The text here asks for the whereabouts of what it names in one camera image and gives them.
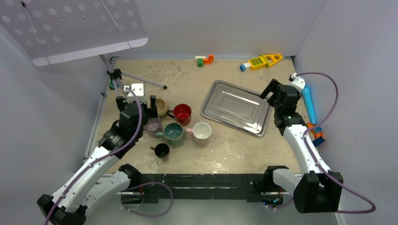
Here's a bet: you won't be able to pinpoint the beige mug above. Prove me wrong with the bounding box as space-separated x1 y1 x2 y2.
156 98 169 118

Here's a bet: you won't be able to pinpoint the mauve purple mug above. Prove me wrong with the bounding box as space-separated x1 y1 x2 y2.
144 117 163 138

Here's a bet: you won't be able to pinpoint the red mug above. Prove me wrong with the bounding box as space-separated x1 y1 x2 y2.
167 104 192 126

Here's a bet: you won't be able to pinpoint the teal green mug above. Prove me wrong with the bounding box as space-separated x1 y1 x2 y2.
155 122 186 147

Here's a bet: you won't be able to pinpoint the small dark brown mug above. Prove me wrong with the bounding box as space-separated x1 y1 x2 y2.
150 143 170 158

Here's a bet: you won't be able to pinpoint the pink mug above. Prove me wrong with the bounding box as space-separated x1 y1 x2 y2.
185 122 212 146

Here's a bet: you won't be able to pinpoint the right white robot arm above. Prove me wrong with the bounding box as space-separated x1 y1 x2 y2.
260 79 343 213

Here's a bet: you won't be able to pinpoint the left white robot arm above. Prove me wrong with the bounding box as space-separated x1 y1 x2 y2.
37 95 158 225

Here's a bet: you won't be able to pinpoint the blue toy microphone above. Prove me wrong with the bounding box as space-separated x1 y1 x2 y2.
301 84 317 124

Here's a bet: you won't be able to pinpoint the yellow toy phone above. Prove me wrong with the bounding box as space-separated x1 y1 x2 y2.
248 56 270 71

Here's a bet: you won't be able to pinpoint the orange triangle toy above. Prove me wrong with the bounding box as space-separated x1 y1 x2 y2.
261 54 283 68

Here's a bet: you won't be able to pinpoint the blue white toy block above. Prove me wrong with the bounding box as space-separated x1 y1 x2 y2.
239 62 252 72

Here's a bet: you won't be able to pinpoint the silver metal tray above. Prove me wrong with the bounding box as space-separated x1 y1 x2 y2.
200 80 271 137

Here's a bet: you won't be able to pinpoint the grey tripod stand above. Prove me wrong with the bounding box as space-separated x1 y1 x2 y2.
99 54 167 104

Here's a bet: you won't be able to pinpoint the orange blue toy blocks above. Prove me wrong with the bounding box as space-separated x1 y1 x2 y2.
306 123 325 147

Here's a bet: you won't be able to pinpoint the orange green toy pieces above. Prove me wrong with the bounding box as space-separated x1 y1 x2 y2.
195 54 214 67

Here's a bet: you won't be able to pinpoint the white perforated board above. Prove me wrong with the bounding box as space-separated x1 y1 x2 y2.
0 0 148 67

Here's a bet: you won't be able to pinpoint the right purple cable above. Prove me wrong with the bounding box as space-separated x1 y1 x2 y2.
264 72 377 215

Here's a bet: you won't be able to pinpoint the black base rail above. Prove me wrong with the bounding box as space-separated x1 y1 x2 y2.
127 173 288 204

